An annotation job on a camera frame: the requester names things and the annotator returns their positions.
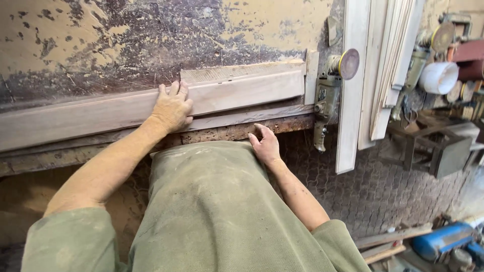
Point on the blue electric motor machine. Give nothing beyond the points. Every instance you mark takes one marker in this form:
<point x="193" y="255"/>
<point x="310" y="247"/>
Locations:
<point x="444" y="240"/>

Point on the thin wooden batten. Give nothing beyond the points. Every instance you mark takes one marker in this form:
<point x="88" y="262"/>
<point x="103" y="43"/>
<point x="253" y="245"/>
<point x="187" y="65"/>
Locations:
<point x="245" y="115"/>

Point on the wooden sticks heap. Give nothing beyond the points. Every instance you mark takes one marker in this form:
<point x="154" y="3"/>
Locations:
<point x="391" y="240"/>

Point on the person's left hand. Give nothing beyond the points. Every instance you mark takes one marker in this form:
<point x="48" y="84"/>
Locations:
<point x="170" y="111"/>

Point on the white plastic bucket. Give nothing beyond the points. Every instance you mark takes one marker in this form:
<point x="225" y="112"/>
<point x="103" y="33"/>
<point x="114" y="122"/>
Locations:
<point x="438" y="77"/>

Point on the cluttered tool shelf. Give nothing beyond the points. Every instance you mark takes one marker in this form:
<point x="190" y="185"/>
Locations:
<point x="467" y="64"/>

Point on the stack of thin wooden strips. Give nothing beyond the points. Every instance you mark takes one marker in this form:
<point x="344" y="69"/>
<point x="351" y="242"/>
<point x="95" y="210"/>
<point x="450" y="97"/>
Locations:
<point x="389" y="64"/>

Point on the person's green shirt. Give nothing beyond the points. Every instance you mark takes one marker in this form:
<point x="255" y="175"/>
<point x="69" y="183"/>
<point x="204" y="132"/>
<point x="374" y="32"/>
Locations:
<point x="211" y="215"/>

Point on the wide white wooden plank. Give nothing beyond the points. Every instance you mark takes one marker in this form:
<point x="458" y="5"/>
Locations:
<point x="351" y="90"/>

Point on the person's right hand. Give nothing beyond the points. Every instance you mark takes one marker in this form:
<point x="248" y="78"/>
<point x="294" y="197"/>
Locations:
<point x="267" y="148"/>

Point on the dark wooden stool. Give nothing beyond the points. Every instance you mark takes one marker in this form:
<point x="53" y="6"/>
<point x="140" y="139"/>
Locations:
<point x="435" y="147"/>

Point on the dusty angle sander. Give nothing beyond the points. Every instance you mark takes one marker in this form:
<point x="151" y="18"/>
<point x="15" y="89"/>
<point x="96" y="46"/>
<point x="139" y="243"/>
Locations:
<point x="327" y="96"/>
<point x="416" y="66"/>

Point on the small wooden stop block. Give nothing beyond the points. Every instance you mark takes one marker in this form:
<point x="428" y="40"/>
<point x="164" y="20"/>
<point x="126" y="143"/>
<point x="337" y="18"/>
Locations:
<point x="312" y="77"/>

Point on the long pale wooden plank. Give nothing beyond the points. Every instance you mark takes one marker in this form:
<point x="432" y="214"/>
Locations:
<point x="94" y="113"/>

